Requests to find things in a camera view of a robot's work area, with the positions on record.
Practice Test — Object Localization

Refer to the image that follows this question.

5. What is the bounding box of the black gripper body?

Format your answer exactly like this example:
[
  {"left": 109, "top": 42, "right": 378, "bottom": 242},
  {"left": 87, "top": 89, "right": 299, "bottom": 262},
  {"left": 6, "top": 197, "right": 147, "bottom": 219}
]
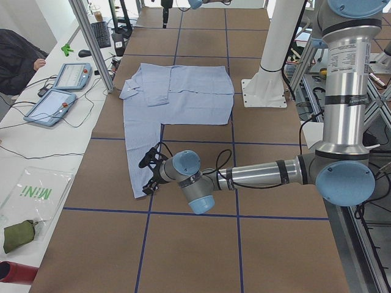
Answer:
[
  {"left": 161, "top": 0, "right": 173, "bottom": 23},
  {"left": 139, "top": 146, "right": 168, "bottom": 186}
]

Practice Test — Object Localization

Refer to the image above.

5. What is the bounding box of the light blue striped shirt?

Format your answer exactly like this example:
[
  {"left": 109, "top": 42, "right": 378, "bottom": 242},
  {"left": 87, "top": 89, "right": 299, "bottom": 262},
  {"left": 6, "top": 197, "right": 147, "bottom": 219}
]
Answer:
[{"left": 120, "top": 63, "right": 234, "bottom": 198}]

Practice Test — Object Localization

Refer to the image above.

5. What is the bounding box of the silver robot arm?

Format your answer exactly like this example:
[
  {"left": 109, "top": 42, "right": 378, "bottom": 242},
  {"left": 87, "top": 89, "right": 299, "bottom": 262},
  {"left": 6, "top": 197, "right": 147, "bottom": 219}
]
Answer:
[
  {"left": 160, "top": 0, "right": 231, "bottom": 28},
  {"left": 139, "top": 1, "right": 386, "bottom": 214}
]

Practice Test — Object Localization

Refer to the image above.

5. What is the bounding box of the black keyboard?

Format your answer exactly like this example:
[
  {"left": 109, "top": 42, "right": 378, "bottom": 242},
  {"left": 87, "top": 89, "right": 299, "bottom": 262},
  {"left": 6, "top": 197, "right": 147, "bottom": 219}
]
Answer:
[{"left": 90, "top": 21, "right": 111, "bottom": 48}]

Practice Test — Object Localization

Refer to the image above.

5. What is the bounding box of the black computer mouse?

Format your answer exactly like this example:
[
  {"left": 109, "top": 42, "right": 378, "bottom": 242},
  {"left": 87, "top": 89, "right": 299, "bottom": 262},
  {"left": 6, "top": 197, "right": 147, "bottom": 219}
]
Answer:
[{"left": 78, "top": 49, "right": 92, "bottom": 58}]

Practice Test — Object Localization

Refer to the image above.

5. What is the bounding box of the green plastic toy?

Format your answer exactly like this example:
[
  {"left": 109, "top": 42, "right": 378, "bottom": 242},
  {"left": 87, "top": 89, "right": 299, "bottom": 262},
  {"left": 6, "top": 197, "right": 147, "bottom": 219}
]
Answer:
[{"left": 61, "top": 43, "right": 74, "bottom": 57}]

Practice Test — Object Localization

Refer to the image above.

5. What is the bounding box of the clear plastic bag green print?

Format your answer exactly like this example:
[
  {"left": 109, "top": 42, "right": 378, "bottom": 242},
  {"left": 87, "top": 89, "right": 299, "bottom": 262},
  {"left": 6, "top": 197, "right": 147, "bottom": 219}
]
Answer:
[{"left": 1, "top": 167, "right": 75, "bottom": 241}]

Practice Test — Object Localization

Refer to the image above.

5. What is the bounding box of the lower blue teach pendant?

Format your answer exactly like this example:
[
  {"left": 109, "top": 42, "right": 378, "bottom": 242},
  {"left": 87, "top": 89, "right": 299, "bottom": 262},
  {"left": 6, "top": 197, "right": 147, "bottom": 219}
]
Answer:
[{"left": 23, "top": 89, "right": 76, "bottom": 127}]

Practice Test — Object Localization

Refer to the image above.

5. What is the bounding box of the blue teach pendant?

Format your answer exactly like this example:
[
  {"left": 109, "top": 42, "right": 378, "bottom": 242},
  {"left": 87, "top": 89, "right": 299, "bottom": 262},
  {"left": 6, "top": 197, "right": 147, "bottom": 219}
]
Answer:
[
  {"left": 23, "top": 89, "right": 76, "bottom": 127},
  {"left": 53, "top": 63, "right": 92, "bottom": 91}
]

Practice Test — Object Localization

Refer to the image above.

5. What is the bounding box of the upper blue teach pendant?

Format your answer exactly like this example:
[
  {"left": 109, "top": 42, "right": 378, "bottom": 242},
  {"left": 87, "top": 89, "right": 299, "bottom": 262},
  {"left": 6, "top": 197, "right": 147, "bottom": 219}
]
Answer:
[{"left": 53, "top": 63, "right": 92, "bottom": 91}]

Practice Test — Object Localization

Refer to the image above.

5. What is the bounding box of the olive green pouch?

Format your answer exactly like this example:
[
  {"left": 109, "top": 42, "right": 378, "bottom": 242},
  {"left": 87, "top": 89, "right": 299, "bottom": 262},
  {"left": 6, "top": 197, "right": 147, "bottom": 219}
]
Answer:
[{"left": 3, "top": 220, "right": 40, "bottom": 254}]

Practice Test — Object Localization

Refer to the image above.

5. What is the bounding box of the person in black jacket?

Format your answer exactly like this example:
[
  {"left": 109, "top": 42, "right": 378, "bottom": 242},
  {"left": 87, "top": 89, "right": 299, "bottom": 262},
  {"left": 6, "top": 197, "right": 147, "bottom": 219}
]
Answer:
[{"left": 1, "top": 29, "right": 48, "bottom": 95}]

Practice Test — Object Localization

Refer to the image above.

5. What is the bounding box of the red cylinder bottle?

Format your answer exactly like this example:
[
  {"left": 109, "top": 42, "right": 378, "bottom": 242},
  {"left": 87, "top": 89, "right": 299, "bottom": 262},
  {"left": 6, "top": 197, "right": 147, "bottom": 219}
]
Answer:
[{"left": 1, "top": 261, "right": 38, "bottom": 285}]

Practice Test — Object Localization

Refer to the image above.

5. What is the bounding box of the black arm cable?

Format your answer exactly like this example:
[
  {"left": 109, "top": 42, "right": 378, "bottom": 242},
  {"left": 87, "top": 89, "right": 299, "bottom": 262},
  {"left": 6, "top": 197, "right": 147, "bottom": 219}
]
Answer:
[{"left": 155, "top": 142, "right": 283, "bottom": 190}]

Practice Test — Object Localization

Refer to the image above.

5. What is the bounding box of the aluminium frame post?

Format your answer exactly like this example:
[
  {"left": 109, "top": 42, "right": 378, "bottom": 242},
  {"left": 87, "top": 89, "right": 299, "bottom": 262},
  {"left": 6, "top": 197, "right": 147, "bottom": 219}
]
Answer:
[{"left": 69, "top": 0, "right": 114, "bottom": 93}]

